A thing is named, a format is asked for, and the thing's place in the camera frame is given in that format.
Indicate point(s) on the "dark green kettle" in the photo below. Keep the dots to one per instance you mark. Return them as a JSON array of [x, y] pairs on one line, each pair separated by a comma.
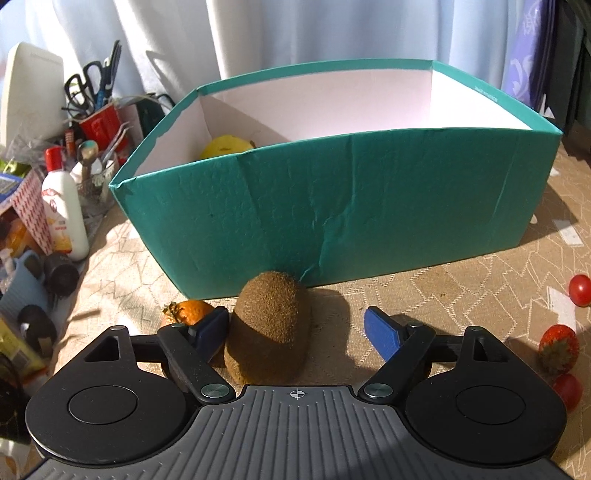
[[150, 113]]

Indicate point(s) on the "white bottle with red cap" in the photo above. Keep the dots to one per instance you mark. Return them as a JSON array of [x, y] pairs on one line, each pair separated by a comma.
[[64, 217]]

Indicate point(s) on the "purple patterned bag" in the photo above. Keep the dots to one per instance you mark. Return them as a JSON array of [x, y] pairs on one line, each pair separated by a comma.
[[526, 55]]

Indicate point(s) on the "red white patterned box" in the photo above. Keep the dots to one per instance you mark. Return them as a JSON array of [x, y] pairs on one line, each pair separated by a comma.
[[32, 207]]

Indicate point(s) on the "light blue mug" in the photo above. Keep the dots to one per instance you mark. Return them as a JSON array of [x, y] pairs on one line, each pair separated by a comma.
[[21, 288]]

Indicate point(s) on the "red pen cup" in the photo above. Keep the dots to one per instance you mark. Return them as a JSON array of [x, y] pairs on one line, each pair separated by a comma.
[[101, 127]]

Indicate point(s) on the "yellow packet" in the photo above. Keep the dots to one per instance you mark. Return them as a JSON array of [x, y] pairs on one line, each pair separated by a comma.
[[14, 355]]

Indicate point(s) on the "glass jar with spoons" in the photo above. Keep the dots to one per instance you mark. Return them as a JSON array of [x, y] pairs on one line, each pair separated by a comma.
[[94, 191]]

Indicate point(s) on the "teal cardboard box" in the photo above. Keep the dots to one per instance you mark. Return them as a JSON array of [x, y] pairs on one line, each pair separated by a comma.
[[369, 207]]

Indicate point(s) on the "blue printed card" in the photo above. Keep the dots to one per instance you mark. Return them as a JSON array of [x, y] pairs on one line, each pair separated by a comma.
[[7, 187]]

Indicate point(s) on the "brown kiwi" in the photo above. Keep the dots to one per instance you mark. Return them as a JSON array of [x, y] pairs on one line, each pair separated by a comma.
[[268, 323]]

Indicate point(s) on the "white curtain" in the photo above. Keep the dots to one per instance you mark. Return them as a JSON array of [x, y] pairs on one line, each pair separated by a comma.
[[323, 32]]

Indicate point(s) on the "red cherry tomato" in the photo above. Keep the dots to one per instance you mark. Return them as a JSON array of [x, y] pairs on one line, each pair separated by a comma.
[[567, 392], [581, 290]]

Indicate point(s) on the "dark pen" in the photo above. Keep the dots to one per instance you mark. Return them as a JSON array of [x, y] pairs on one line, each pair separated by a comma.
[[111, 69]]

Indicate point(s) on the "red strawberry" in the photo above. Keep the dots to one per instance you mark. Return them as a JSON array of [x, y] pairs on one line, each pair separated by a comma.
[[561, 346]]

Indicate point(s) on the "yellow lemon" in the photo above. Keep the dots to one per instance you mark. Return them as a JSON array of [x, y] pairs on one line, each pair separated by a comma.
[[226, 146]]

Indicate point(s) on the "black cup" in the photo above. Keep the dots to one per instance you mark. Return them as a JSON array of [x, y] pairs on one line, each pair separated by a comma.
[[37, 325], [60, 277]]

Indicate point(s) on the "small tangerine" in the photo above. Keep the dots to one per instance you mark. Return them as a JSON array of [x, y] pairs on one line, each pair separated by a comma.
[[194, 311]]

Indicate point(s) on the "green leafy plant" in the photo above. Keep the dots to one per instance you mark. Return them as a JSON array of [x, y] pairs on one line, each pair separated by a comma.
[[9, 166]]

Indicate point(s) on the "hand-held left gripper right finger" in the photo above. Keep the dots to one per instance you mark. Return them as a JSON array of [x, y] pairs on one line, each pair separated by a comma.
[[383, 332]]

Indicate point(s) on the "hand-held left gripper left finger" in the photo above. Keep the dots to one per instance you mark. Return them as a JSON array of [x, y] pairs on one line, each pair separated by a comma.
[[212, 327]]

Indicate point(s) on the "black scissors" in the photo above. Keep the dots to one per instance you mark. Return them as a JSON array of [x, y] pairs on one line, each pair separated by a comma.
[[87, 98]]

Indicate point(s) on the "dark green plastic bag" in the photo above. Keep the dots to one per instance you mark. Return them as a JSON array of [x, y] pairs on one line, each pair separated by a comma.
[[577, 69]]

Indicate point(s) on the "metal spoon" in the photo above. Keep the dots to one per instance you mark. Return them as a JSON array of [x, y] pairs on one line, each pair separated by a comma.
[[87, 150]]

